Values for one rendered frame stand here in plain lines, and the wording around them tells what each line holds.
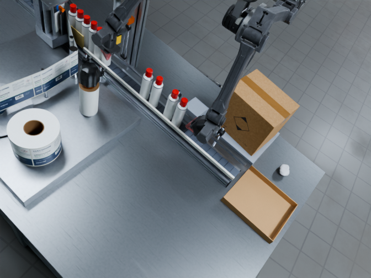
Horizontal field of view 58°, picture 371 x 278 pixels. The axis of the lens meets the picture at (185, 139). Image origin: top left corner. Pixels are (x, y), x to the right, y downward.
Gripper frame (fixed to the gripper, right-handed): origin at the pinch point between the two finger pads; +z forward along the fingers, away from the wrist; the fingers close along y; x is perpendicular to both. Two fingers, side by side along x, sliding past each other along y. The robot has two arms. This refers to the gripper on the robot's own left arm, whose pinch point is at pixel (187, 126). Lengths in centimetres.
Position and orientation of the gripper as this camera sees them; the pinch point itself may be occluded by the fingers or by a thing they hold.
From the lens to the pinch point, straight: 168.6
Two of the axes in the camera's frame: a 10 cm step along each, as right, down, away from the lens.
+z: -6.7, -0.1, 7.5
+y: -6.3, 5.4, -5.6
